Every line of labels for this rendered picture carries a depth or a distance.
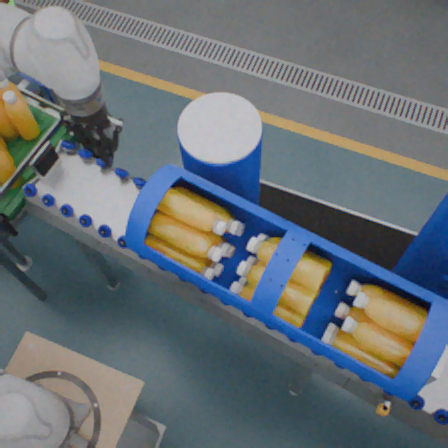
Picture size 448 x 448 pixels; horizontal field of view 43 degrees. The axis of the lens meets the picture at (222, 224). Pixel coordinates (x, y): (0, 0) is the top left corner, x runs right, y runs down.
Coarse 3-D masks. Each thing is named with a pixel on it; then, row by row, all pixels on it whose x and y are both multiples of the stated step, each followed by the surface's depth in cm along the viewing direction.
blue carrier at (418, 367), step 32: (160, 192) 153; (224, 192) 157; (128, 224) 155; (256, 224) 170; (288, 224) 153; (160, 256) 155; (256, 256) 173; (288, 256) 144; (320, 256) 165; (352, 256) 148; (224, 288) 151; (256, 288) 145; (384, 288) 160; (416, 288) 144; (320, 320) 165; (320, 352) 148; (416, 352) 134; (384, 384) 142; (416, 384) 136
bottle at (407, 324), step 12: (372, 300) 143; (384, 300) 142; (372, 312) 142; (384, 312) 141; (396, 312) 140; (408, 312) 141; (384, 324) 141; (396, 324) 140; (408, 324) 139; (420, 324) 139; (408, 336) 140
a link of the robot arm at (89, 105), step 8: (104, 88) 108; (56, 96) 105; (88, 96) 103; (96, 96) 105; (104, 96) 109; (64, 104) 105; (72, 104) 104; (80, 104) 104; (88, 104) 105; (96, 104) 106; (72, 112) 107; (80, 112) 107; (88, 112) 107
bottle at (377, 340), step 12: (360, 324) 145; (372, 324) 144; (360, 336) 144; (372, 336) 142; (384, 336) 142; (396, 336) 143; (372, 348) 143; (384, 348) 141; (396, 348) 141; (408, 348) 141; (396, 360) 141
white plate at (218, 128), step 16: (208, 96) 190; (224, 96) 190; (192, 112) 188; (208, 112) 187; (224, 112) 187; (240, 112) 187; (256, 112) 187; (192, 128) 185; (208, 128) 185; (224, 128) 185; (240, 128) 184; (256, 128) 184; (192, 144) 182; (208, 144) 182; (224, 144) 182; (240, 144) 182; (256, 144) 182; (208, 160) 180; (224, 160) 180
